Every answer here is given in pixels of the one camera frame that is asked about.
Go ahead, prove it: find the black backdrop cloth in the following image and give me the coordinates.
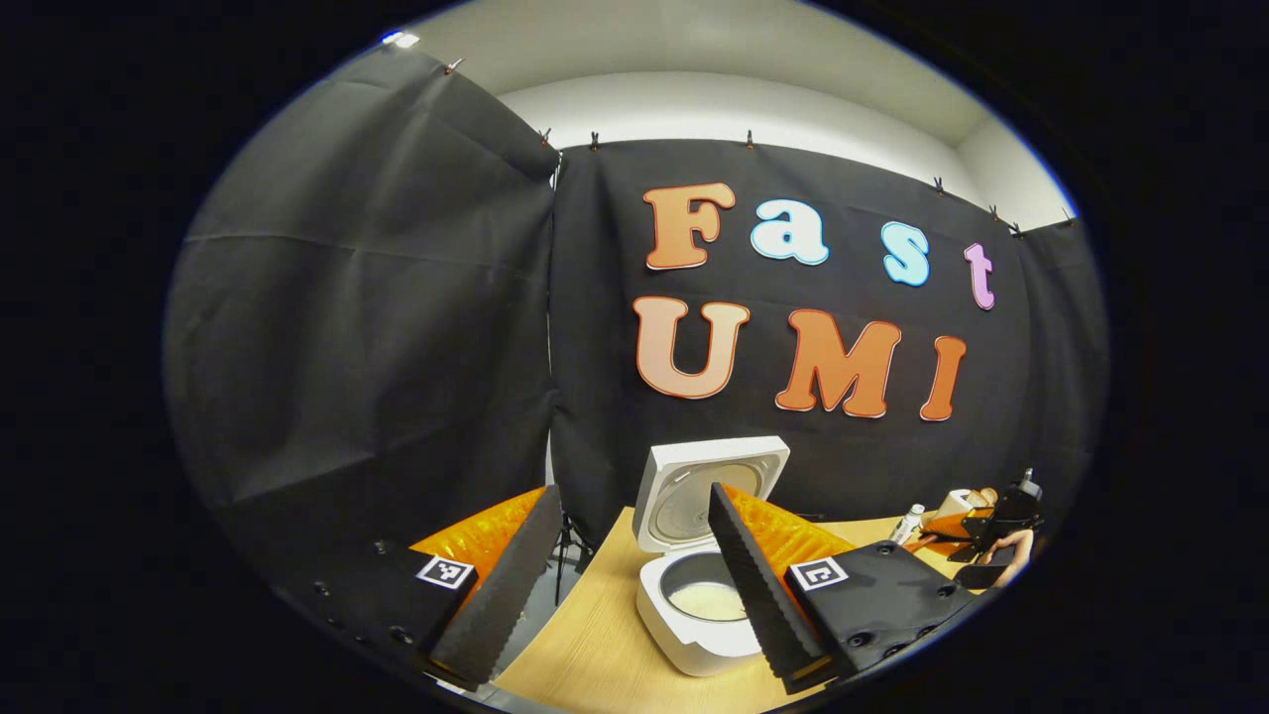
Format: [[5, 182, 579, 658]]
[[164, 45, 1109, 636]]

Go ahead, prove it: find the white toaster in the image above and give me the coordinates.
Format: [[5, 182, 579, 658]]
[[922, 488, 997, 527]]

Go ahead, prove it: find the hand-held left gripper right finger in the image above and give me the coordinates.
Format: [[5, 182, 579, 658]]
[[710, 481, 1002, 695]]

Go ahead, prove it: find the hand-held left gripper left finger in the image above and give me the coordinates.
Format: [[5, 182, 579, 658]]
[[273, 484, 564, 693]]

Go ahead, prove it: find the white rice cooker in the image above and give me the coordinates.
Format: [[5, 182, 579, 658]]
[[632, 436, 791, 678]]

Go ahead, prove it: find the row of small backdrop clips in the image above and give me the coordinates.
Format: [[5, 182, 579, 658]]
[[443, 58, 1077, 239]]

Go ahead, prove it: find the black tripod stand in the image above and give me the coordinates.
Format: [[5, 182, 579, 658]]
[[550, 508, 599, 606]]

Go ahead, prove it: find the white rice heap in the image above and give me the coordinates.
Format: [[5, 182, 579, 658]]
[[662, 582, 750, 624]]

